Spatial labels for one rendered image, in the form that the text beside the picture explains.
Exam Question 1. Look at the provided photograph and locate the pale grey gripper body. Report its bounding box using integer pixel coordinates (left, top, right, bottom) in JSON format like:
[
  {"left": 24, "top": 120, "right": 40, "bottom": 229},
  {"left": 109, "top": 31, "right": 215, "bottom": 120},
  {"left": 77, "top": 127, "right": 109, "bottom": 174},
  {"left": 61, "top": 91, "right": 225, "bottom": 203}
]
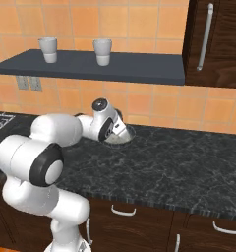
[{"left": 107, "top": 121, "right": 131, "bottom": 144}]

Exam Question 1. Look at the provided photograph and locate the dark wood base cabinet door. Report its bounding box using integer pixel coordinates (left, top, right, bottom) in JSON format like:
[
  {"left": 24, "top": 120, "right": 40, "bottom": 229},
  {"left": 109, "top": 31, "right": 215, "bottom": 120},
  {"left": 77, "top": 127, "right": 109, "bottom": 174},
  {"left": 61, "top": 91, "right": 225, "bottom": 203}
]
[{"left": 0, "top": 181, "right": 55, "bottom": 252}]

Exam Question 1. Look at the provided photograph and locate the grey and white cup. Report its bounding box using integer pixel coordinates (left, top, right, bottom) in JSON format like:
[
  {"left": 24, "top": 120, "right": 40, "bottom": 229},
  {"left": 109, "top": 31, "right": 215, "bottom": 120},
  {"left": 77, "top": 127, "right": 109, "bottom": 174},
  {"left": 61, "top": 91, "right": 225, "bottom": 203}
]
[
  {"left": 92, "top": 38, "right": 113, "bottom": 67},
  {"left": 37, "top": 36, "right": 58, "bottom": 64}
]

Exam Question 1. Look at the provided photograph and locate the dark wood drawer front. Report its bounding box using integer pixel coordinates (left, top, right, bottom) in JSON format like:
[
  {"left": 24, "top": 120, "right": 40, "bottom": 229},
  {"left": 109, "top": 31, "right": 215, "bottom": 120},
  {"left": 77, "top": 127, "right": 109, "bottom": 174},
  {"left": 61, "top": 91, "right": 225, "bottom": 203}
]
[
  {"left": 87, "top": 197, "right": 175, "bottom": 252},
  {"left": 183, "top": 212, "right": 236, "bottom": 252}
]

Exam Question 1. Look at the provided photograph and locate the dark grey wall shelf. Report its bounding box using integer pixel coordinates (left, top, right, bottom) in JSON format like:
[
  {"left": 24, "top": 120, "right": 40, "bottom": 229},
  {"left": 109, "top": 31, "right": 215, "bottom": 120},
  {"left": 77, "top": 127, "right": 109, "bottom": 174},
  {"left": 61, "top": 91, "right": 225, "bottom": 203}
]
[{"left": 0, "top": 48, "right": 186, "bottom": 87}]

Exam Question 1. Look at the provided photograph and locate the curved silver drawer handle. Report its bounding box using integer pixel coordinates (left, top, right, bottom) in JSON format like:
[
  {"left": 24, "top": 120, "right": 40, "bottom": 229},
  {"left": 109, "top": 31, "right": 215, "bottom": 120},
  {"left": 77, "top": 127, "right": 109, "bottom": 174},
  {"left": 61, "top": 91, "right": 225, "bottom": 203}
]
[
  {"left": 211, "top": 220, "right": 236, "bottom": 236},
  {"left": 110, "top": 204, "right": 138, "bottom": 218}
]

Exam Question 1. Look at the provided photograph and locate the grey wall outlet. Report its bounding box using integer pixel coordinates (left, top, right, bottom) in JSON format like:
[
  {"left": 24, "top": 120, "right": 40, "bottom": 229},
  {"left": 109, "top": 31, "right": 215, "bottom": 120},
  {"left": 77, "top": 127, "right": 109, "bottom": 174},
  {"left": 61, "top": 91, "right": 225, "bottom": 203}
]
[
  {"left": 28, "top": 76, "right": 43, "bottom": 92},
  {"left": 15, "top": 75, "right": 30, "bottom": 91}
]

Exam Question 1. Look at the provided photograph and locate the silver base cabinet handle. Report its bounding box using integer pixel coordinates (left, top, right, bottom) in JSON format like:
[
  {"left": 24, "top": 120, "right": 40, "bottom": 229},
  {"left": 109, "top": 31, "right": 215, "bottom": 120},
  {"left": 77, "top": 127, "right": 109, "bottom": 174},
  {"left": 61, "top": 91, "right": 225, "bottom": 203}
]
[
  {"left": 173, "top": 233, "right": 182, "bottom": 252},
  {"left": 85, "top": 218, "right": 93, "bottom": 247}
]

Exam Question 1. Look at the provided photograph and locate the long silver cabinet handle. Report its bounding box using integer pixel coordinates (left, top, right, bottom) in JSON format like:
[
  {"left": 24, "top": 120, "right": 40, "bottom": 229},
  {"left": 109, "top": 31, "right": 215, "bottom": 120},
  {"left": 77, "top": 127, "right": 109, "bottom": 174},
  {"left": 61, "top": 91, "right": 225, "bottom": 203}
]
[{"left": 196, "top": 2, "right": 214, "bottom": 72}]

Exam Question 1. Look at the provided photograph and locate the dark wood wall cabinet door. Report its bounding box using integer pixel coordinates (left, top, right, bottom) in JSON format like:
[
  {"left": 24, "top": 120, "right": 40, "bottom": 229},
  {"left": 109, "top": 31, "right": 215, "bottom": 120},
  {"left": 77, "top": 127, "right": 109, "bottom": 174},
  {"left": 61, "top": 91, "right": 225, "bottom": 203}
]
[{"left": 181, "top": 0, "right": 236, "bottom": 90}]

